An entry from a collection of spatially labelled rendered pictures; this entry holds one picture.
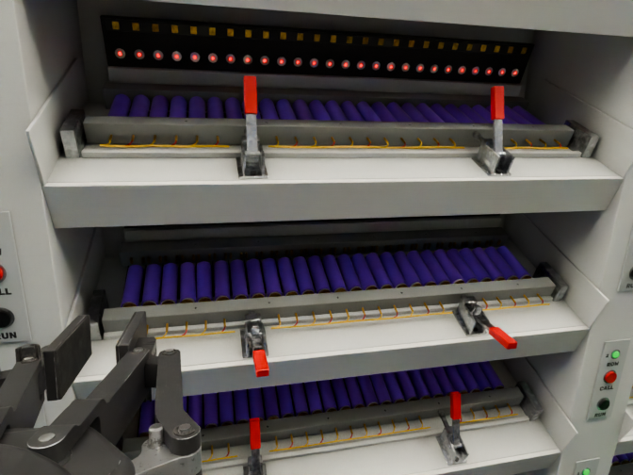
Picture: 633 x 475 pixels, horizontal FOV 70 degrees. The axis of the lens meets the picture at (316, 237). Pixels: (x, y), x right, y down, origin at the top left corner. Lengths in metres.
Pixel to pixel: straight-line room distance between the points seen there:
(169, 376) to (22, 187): 0.26
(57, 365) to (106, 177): 0.20
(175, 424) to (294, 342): 0.33
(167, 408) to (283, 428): 0.43
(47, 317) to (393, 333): 0.36
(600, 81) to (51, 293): 0.65
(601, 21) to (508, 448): 0.54
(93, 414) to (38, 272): 0.27
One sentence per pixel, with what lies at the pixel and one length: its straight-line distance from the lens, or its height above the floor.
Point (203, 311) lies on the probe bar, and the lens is 0.52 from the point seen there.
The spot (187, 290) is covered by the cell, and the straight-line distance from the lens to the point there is 0.55.
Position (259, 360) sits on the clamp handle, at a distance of 0.45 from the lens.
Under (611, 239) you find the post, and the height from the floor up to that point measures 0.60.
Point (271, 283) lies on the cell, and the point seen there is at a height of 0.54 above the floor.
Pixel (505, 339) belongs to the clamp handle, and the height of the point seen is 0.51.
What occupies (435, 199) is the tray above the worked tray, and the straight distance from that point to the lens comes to 0.50.
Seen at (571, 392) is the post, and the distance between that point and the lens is 0.74.
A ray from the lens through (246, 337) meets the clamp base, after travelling 0.49.
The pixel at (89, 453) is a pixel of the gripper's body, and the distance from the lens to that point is 0.20.
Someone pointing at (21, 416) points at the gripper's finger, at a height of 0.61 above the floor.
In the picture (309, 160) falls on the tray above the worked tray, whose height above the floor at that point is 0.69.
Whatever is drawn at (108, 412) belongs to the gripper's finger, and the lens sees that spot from 0.24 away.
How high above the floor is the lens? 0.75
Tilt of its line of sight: 17 degrees down
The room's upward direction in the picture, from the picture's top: 2 degrees clockwise
